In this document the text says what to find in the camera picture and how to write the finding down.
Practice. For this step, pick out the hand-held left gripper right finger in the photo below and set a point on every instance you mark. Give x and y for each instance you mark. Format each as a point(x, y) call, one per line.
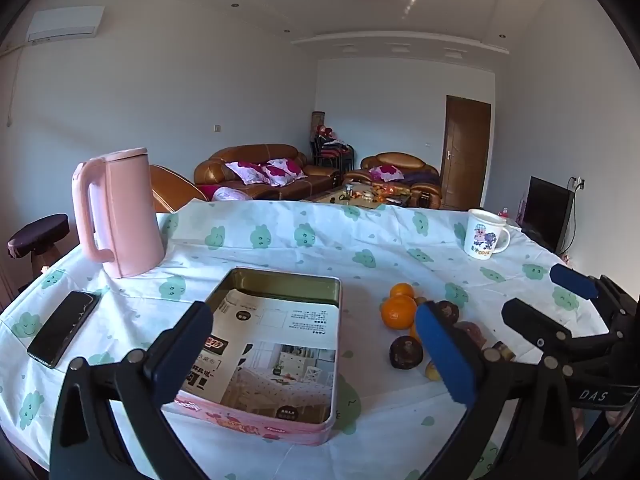
point(442, 355)

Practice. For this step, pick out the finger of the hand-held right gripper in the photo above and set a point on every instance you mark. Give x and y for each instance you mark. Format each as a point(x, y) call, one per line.
point(537, 325)
point(572, 280)

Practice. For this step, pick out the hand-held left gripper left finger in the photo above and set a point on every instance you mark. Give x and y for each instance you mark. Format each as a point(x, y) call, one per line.
point(182, 355)

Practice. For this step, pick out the large orange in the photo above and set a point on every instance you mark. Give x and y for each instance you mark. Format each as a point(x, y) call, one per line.
point(398, 312)

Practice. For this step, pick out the small orange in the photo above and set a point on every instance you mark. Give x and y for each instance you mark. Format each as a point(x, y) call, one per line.
point(402, 291)

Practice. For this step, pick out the pink metal tin box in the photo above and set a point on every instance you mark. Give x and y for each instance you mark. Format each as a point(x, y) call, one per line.
point(285, 282)

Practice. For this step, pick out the small yellow fruit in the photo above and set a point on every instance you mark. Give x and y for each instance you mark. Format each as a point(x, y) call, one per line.
point(431, 371)

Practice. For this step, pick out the purple fruit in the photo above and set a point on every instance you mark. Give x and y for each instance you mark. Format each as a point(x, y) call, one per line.
point(472, 332)

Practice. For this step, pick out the dark mangosteen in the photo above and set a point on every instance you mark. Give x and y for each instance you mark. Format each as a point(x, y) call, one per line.
point(447, 311)
point(405, 352)

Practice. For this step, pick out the black television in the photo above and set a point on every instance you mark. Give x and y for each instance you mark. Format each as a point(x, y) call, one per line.
point(545, 210)

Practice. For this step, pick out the white cartoon mug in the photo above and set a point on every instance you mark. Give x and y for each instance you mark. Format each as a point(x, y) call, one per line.
point(482, 235)

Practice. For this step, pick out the printed paper leaflet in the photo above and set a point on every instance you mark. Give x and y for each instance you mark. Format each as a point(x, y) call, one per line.
point(280, 330)

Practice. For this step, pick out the black smartphone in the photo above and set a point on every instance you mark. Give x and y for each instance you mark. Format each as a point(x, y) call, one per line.
point(62, 327)

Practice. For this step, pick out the pink electric kettle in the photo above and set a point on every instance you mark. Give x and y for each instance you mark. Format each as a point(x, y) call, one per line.
point(130, 210)

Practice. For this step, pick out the white tablecloth with green clouds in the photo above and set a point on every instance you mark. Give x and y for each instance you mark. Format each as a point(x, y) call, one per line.
point(300, 255)

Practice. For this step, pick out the pale pink pillow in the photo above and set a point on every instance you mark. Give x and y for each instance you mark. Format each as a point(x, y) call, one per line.
point(227, 193)

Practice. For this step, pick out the brown wooden door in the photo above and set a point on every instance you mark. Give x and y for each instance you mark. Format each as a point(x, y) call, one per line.
point(465, 150)

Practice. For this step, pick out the brown chair back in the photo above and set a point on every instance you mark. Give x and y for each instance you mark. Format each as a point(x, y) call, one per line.
point(170, 185)

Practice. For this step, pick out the purple blanket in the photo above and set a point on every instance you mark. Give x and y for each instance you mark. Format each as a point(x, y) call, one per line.
point(420, 177)

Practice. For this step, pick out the cluttered coffee table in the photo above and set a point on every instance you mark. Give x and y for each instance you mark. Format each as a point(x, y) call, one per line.
point(350, 198)

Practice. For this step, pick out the dark round stool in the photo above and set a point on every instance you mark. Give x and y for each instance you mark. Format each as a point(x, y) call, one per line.
point(37, 232)

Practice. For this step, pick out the white pillow with magenta flowers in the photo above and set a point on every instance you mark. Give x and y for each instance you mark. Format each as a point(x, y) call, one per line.
point(282, 167)
point(385, 172)
point(245, 171)

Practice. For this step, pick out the brown leather armchair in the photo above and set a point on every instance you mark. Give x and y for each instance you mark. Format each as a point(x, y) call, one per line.
point(395, 160)

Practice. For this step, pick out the long brown leather sofa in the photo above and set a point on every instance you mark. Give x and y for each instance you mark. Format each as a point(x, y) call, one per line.
point(250, 152)

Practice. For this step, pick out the stack of red black chairs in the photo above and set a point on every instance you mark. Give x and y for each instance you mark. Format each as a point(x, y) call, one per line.
point(330, 155)

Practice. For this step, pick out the tall decorative vase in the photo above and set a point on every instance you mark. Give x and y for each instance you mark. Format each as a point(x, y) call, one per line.
point(318, 120)

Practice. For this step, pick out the white air conditioner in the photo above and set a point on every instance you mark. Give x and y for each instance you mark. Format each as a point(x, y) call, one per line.
point(65, 22)

